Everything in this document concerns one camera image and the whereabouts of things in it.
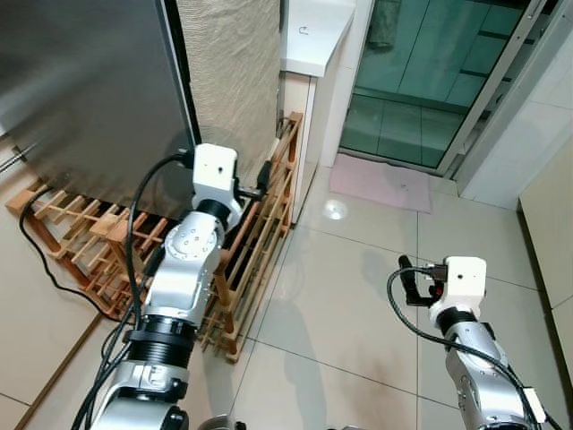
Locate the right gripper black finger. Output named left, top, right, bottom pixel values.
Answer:
left=398, top=255, right=422, bottom=307

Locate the steel fridge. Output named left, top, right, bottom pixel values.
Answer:
left=0, top=0, right=202, bottom=220

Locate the white door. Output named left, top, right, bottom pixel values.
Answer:
left=309, top=0, right=375, bottom=194

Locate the pink floor mat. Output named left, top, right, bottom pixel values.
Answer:
left=328, top=152, right=432, bottom=214

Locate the beige cloth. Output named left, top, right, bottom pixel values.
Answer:
left=175, top=0, right=286, bottom=194

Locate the wooden slatted rack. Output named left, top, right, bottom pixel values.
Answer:
left=4, top=112, right=305, bottom=364

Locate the glass sliding door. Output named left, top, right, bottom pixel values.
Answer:
left=338, top=0, right=573, bottom=180

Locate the hanging pale towel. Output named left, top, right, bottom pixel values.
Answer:
left=367, top=0, right=404, bottom=50

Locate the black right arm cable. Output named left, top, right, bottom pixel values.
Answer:
left=387, top=267, right=560, bottom=430

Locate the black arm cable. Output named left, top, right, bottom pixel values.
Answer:
left=387, top=267, right=560, bottom=430
left=70, top=152, right=196, bottom=430

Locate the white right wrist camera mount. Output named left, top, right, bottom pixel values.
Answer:
left=430, top=257, right=488, bottom=314

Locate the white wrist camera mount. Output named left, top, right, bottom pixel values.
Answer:
left=192, top=143, right=241, bottom=209
left=430, top=257, right=488, bottom=314

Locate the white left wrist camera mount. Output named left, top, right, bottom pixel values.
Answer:
left=192, top=143, right=241, bottom=209

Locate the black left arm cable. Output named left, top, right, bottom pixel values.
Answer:
left=70, top=152, right=196, bottom=430

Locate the white cable tag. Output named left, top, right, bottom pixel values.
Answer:
left=521, top=387, right=548, bottom=425

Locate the black power cable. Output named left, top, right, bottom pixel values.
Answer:
left=20, top=184, right=122, bottom=321

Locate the long silver cabinet handle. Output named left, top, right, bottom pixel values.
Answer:
left=0, top=143, right=38, bottom=173

